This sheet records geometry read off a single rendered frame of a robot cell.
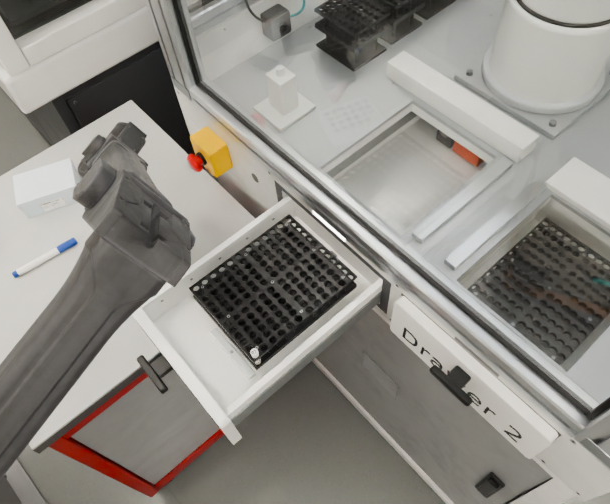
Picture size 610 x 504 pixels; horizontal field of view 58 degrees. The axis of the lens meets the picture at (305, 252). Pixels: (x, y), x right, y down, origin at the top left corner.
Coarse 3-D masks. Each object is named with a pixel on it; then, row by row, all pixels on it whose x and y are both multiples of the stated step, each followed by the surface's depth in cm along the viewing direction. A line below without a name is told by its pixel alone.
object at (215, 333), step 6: (216, 330) 94; (216, 336) 93; (222, 336) 93; (222, 342) 92; (228, 342) 92; (222, 348) 93; (228, 348) 92; (228, 354) 91; (234, 354) 91; (234, 360) 91; (240, 360) 90; (240, 366) 90; (246, 366) 90; (246, 372) 89; (252, 372) 89
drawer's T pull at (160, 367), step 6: (138, 360) 85; (144, 360) 85; (156, 360) 85; (162, 360) 85; (144, 366) 84; (150, 366) 84; (156, 366) 84; (162, 366) 84; (168, 366) 84; (150, 372) 84; (156, 372) 84; (162, 372) 84; (168, 372) 84; (150, 378) 83; (156, 378) 83; (156, 384) 83; (162, 384) 82; (162, 390) 82
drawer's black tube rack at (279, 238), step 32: (288, 224) 98; (256, 256) 95; (288, 256) 95; (320, 256) 94; (224, 288) 92; (256, 288) 95; (288, 288) 94; (320, 288) 91; (352, 288) 94; (256, 320) 92; (288, 320) 88
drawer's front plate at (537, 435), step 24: (408, 312) 84; (408, 336) 90; (432, 336) 83; (456, 360) 81; (480, 384) 80; (480, 408) 85; (504, 408) 78; (528, 408) 76; (504, 432) 83; (528, 432) 77; (552, 432) 74; (528, 456) 82
